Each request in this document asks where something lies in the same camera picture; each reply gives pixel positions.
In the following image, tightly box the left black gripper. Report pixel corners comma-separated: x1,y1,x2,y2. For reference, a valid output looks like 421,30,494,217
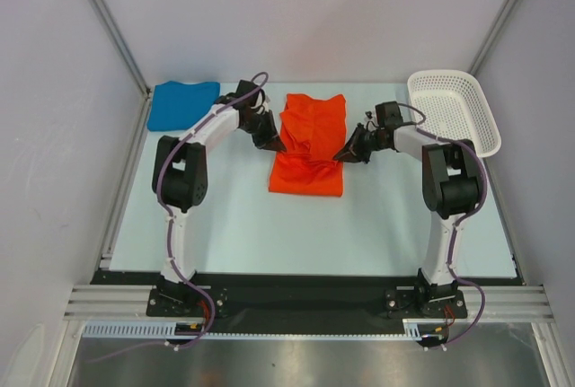
240,110,286,154

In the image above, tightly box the orange t shirt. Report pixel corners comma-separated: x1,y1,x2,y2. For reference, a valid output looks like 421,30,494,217
269,93,347,197

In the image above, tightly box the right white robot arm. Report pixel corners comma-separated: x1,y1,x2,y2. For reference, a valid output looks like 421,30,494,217
333,124,486,316

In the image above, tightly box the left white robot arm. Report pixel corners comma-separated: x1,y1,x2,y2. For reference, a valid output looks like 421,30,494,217
152,101,285,284

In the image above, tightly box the folded blue t shirt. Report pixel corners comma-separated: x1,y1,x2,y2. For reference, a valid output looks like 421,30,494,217
146,81,220,132

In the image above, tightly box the white plastic basket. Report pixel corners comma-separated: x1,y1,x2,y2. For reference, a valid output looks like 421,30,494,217
407,69,501,158

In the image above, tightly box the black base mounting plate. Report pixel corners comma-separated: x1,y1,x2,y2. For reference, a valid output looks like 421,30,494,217
89,270,521,336

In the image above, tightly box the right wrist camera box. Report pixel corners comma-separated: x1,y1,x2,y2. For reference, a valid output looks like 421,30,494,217
375,101,404,128

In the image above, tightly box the white slotted cable duct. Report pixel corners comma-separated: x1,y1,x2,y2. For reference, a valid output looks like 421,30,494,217
81,320,447,341

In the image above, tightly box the right aluminium corner post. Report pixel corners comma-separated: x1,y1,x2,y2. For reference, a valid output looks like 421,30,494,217
468,0,521,77

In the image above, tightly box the aluminium corner post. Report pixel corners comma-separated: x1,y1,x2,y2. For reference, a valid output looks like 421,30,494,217
468,0,521,77
66,0,152,99

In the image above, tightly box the left aluminium corner post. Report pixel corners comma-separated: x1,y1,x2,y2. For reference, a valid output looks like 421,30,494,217
66,0,152,99

